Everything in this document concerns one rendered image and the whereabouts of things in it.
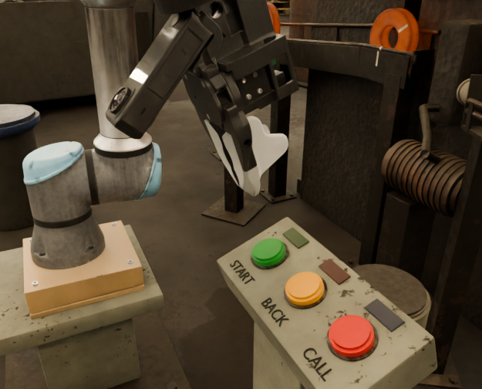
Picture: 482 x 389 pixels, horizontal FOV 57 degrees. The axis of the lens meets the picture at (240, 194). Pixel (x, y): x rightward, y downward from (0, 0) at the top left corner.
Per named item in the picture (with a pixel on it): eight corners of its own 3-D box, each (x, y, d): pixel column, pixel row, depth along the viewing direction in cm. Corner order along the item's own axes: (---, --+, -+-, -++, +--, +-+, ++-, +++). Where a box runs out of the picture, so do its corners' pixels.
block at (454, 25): (451, 113, 119) (472, 18, 108) (477, 121, 113) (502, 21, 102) (422, 119, 115) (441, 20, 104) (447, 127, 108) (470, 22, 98)
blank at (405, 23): (385, 75, 132) (377, 76, 130) (371, 25, 133) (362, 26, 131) (426, 50, 118) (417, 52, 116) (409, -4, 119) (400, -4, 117)
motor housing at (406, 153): (388, 299, 137) (419, 133, 113) (446, 346, 119) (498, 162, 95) (355, 312, 131) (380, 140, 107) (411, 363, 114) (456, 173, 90)
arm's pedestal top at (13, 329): (-4, 358, 82) (-9, 342, 80) (0, 265, 108) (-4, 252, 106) (164, 309, 94) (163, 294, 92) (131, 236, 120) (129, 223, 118)
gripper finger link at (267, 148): (305, 182, 46) (283, 103, 41) (259, 211, 45) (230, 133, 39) (289, 172, 49) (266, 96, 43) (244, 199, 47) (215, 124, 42)
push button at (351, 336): (355, 317, 43) (352, 306, 42) (385, 345, 40) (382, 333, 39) (322, 340, 42) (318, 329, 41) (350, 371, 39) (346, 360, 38)
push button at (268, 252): (276, 241, 55) (272, 231, 54) (294, 258, 52) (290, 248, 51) (249, 258, 54) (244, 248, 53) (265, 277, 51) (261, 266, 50)
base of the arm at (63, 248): (28, 275, 88) (18, 231, 84) (35, 238, 101) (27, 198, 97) (106, 262, 92) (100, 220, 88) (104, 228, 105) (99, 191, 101)
